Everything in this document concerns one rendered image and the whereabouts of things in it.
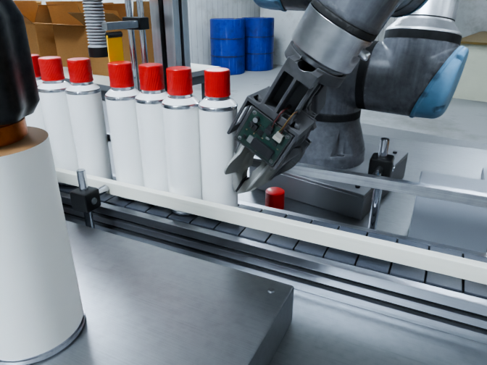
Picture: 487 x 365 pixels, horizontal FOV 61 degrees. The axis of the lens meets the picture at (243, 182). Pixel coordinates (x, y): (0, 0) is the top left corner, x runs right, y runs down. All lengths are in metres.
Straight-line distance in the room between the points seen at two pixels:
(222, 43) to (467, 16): 3.99
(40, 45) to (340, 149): 2.43
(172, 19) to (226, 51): 6.34
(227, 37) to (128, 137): 6.43
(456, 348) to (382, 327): 0.07
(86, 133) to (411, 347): 0.53
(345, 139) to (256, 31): 6.69
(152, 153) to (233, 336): 0.30
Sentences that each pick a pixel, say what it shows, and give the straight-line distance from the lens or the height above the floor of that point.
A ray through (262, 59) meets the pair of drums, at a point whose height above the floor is 0.21.
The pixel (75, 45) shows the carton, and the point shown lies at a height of 0.91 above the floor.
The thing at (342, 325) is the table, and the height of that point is 0.83.
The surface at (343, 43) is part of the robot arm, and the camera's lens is 0.43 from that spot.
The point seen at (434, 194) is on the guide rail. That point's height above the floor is 0.95.
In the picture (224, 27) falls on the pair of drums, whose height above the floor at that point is 0.74.
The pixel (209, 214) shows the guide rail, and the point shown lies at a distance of 0.56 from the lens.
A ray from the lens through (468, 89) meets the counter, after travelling 6.00.
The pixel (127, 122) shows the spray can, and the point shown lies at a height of 1.01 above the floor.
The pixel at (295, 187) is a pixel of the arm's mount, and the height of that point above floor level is 0.85.
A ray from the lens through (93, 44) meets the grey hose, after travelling 0.78.
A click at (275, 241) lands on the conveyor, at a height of 0.88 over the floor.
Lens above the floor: 1.17
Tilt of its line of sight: 24 degrees down
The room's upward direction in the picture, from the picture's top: straight up
